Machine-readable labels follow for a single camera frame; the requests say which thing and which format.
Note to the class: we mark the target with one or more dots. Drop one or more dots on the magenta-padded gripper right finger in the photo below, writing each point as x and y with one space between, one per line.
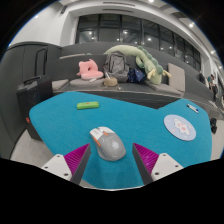
165 165

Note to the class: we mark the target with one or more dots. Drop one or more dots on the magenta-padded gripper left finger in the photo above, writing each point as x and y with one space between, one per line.
58 165

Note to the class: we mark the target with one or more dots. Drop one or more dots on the grey and white computer mouse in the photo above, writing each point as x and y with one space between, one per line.
110 145

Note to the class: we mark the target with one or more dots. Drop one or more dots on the round light blue mouse pad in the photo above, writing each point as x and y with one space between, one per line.
180 127

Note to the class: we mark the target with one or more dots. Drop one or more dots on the black bag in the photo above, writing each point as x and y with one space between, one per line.
213 126

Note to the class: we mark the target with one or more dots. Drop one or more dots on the white marker with blue cap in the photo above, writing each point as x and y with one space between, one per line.
192 108

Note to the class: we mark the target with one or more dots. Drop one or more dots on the green rectangular case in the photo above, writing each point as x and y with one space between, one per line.
88 105

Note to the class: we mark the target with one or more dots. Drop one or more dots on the black suitcase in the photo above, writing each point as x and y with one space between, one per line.
33 96

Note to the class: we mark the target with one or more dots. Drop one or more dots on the flat grey square cushion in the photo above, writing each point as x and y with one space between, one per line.
60 84
165 89

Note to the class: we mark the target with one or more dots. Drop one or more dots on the grey tiered bench seating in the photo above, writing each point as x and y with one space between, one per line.
133 89

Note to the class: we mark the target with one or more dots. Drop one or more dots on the round grey seat cushion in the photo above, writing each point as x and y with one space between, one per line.
80 83

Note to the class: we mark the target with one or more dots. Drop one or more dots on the upright grey square cushion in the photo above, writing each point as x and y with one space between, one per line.
176 77

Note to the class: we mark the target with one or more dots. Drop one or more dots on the navy blue patterned bag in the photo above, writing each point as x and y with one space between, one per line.
136 76

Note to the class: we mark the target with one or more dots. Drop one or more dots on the person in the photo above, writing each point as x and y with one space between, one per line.
202 77
212 83

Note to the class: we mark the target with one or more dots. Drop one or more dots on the tan woven coil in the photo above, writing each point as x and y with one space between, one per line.
110 82

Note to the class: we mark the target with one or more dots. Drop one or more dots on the pink plush pillow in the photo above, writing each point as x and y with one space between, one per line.
88 70

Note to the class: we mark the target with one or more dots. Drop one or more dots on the green dragon plush toy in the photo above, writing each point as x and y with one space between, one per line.
146 61

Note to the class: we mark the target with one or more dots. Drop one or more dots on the grey backpack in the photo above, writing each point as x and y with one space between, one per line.
116 66

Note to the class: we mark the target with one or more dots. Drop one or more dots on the ceiling lights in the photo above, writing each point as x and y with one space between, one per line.
191 24

